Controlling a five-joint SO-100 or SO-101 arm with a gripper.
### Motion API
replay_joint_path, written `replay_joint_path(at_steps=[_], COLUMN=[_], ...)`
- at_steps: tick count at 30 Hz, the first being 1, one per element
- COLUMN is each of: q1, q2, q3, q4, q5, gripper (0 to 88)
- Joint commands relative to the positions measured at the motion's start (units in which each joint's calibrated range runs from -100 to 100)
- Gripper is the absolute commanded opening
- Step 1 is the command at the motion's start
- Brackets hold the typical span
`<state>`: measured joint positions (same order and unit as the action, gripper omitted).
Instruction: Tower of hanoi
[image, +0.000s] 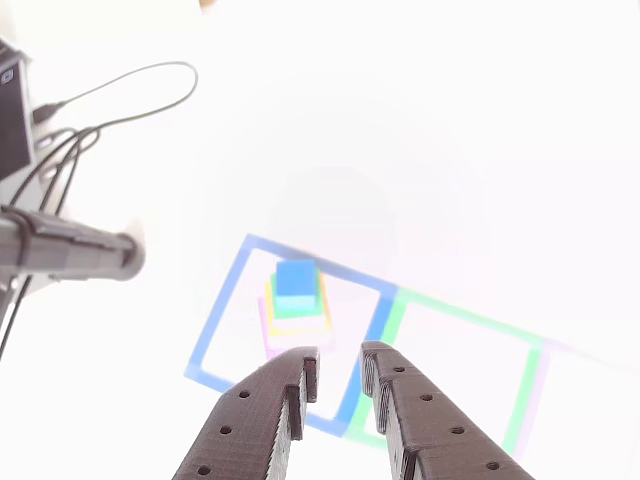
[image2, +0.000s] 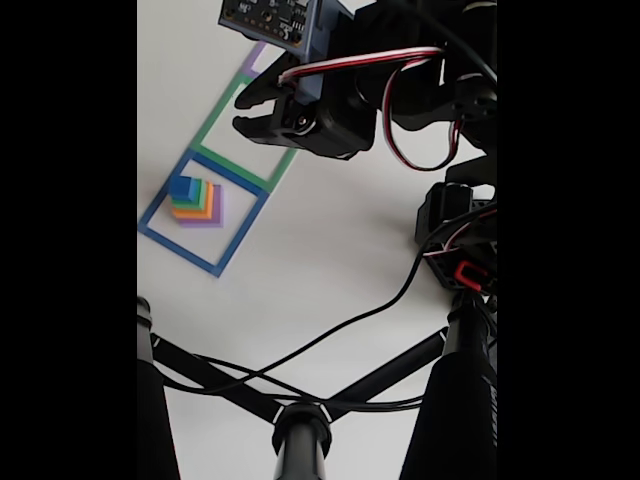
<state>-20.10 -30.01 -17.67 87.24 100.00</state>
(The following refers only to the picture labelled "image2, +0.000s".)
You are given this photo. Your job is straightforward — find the green block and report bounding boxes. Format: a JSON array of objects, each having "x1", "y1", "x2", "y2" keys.
[{"x1": 172, "y1": 179, "x2": 208, "y2": 211}]

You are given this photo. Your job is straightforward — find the orange block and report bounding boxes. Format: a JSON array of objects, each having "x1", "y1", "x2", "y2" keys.
[{"x1": 172, "y1": 183, "x2": 215, "y2": 221}]

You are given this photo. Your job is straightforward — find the purple block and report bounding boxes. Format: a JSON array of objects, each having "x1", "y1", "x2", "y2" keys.
[{"x1": 177, "y1": 184, "x2": 225, "y2": 230}]

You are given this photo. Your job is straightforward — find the small blue cube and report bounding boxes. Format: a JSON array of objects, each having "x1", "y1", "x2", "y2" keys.
[{"x1": 168, "y1": 174, "x2": 200, "y2": 202}]

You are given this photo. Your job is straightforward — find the red clamp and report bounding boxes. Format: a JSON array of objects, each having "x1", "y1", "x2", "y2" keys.
[{"x1": 454, "y1": 260, "x2": 489, "y2": 291}]

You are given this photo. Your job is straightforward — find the black tripod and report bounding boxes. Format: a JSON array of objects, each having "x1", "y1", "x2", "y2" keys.
[{"x1": 137, "y1": 294, "x2": 498, "y2": 480}]

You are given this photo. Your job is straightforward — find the purple square frame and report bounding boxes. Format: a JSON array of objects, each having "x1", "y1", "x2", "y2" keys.
[{"x1": 246, "y1": 41, "x2": 271, "y2": 80}]

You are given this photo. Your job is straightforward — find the green square frame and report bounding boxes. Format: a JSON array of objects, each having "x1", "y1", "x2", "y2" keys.
[{"x1": 192, "y1": 73, "x2": 301, "y2": 195}]

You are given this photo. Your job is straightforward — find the dark gripper camera box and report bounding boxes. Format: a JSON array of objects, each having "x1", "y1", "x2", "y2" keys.
[{"x1": 217, "y1": 0, "x2": 357, "y2": 101}]

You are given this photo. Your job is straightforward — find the blue square frame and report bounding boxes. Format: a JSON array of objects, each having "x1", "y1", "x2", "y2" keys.
[{"x1": 138, "y1": 148, "x2": 271, "y2": 279}]

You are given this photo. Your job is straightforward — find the thin black cable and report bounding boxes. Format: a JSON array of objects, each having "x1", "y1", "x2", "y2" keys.
[{"x1": 159, "y1": 352, "x2": 429, "y2": 414}]

